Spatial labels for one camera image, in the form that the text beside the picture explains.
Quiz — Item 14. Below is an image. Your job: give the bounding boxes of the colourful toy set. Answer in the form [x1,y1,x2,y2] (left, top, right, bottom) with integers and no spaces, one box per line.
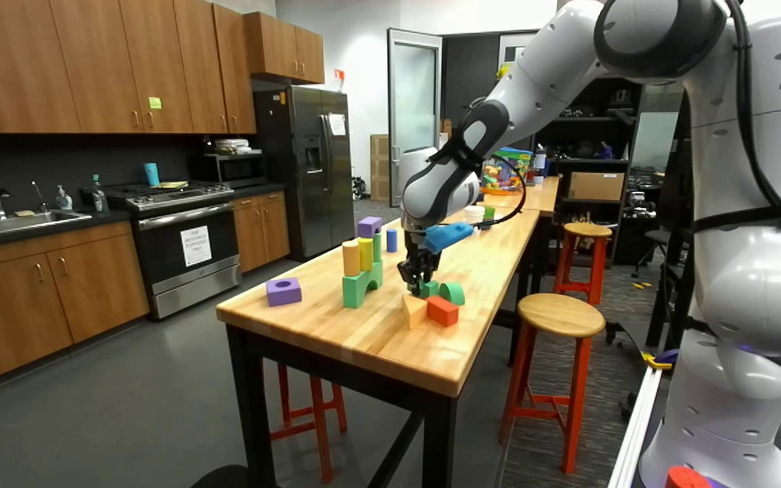
[479,146,535,197]

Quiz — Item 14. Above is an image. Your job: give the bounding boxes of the cardboard box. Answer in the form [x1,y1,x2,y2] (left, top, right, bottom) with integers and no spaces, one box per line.
[567,171,626,202]

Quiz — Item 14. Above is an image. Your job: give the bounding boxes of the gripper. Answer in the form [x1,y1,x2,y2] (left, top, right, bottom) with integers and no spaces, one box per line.
[397,234,442,297]

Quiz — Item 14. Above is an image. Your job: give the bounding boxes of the stainless steel refrigerator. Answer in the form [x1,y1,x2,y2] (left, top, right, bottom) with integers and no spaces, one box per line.
[252,84,356,262]

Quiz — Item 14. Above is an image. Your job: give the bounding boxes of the small wooden base cabinet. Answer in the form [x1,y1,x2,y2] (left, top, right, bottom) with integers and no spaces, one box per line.
[233,190,292,274]

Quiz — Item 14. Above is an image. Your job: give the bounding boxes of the black shelf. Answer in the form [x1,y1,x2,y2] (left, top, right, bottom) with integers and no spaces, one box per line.
[532,76,643,266]

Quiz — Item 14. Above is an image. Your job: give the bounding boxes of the yellow foam wedge block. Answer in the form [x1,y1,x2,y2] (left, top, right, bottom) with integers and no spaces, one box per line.
[401,293,428,331]

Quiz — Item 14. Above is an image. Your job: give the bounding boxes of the orange stool with wooden seat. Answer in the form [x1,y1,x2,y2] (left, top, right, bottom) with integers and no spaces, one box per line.
[498,293,607,474]
[269,362,349,485]
[553,222,614,306]

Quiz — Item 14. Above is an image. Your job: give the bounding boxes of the red round object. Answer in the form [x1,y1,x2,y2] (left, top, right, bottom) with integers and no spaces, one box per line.
[664,465,714,488]

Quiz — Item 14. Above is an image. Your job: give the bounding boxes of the wooden base cabinets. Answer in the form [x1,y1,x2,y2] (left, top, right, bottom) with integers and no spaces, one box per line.
[0,220,151,392]

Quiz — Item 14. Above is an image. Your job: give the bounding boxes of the black microwave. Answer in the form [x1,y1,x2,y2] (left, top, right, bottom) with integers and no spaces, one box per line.
[191,152,268,190]

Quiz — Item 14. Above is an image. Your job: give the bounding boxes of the orange foam block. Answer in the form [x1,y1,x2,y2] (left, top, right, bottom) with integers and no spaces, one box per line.
[426,296,460,328]

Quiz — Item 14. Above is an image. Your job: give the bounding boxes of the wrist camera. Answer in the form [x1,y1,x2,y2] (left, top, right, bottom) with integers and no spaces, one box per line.
[423,222,475,254]

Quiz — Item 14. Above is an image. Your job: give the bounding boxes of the glass door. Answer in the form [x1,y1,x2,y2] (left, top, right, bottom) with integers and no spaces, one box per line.
[387,28,444,208]

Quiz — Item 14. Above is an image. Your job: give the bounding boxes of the wooden cabinet over refrigerator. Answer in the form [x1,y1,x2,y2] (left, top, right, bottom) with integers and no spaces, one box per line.
[244,11,326,85]

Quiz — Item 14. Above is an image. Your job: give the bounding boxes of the steel sink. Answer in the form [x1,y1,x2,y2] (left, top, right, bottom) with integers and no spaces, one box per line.
[0,210,94,241]

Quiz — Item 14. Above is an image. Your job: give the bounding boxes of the yellow clamp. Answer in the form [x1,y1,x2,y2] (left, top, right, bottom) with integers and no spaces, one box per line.
[640,349,680,371]

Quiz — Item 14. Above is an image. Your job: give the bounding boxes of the green foam arch block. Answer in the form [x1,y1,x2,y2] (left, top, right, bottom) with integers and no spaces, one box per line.
[342,261,384,310]

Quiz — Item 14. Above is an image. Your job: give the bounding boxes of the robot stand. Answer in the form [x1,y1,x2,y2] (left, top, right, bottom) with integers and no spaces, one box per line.
[606,352,781,488]

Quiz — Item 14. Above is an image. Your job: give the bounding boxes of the white paper sign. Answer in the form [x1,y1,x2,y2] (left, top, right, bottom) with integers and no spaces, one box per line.
[180,225,214,268]

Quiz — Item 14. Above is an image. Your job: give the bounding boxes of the purple foam block with hole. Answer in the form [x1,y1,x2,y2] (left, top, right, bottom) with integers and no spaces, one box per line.
[265,277,303,308]

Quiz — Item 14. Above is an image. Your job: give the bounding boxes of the stack of cardboard boxes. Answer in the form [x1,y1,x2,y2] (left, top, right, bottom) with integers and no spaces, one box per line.
[369,133,392,202]

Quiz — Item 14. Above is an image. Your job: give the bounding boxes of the row of wooden wall cabinets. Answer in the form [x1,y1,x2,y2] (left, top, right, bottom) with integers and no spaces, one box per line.
[0,0,258,136]

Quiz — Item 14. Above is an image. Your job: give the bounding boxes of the stainless steel stove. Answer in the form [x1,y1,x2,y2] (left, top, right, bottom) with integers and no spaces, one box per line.
[103,180,243,321]

